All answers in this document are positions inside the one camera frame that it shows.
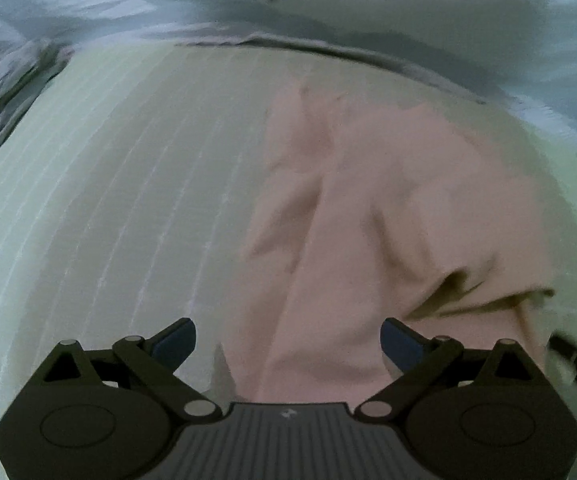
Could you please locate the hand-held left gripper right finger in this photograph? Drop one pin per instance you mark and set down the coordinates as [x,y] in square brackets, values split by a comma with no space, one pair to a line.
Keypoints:
[401,344]

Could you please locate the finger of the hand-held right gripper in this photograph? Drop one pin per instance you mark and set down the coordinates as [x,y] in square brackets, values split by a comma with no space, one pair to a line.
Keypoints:
[568,346]

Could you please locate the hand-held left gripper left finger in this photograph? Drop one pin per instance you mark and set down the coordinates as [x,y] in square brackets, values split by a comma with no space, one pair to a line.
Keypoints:
[174,344]

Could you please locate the pink garment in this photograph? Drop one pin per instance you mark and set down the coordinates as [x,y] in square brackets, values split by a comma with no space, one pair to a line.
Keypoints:
[368,220]

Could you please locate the green striped bed sheet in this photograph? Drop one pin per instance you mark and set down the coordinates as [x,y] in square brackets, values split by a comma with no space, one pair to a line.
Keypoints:
[93,210]

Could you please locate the white printed blanket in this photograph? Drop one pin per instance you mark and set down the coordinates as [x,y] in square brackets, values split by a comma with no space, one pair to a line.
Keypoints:
[393,15]

